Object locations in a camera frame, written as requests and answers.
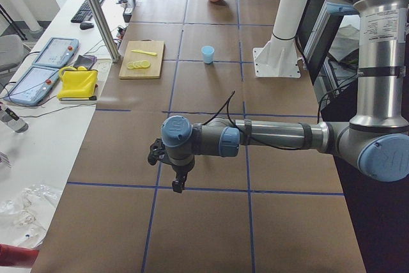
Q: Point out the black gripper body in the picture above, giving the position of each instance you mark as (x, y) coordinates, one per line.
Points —
(181, 168)

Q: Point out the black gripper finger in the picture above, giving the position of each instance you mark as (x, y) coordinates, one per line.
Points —
(176, 184)
(182, 182)

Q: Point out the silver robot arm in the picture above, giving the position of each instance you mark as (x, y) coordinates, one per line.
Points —
(375, 140)

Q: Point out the light blue cup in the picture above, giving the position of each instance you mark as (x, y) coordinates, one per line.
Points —
(207, 54)

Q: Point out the yellow plastic knife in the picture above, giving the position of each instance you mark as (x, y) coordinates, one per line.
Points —
(144, 52)

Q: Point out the wooden cutting board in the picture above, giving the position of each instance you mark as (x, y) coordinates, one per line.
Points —
(155, 68)

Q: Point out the black keyboard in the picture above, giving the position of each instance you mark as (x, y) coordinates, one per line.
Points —
(84, 13)

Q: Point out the yellow cloth bag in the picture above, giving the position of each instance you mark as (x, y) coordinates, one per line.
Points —
(77, 83)

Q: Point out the black computer mouse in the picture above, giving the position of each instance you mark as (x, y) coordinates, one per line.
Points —
(86, 25)

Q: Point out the clear plastic bags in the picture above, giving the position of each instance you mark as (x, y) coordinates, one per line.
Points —
(26, 218)

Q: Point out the blue teach pendant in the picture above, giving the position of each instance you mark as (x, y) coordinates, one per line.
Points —
(57, 52)
(33, 86)

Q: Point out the clear water bottle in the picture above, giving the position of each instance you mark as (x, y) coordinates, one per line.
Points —
(12, 120)

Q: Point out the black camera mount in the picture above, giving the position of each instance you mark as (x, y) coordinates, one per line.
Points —
(157, 152)

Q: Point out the white camera pole base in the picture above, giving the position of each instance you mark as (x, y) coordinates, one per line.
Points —
(278, 58)

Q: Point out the aluminium frame post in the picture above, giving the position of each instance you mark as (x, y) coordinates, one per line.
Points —
(104, 30)

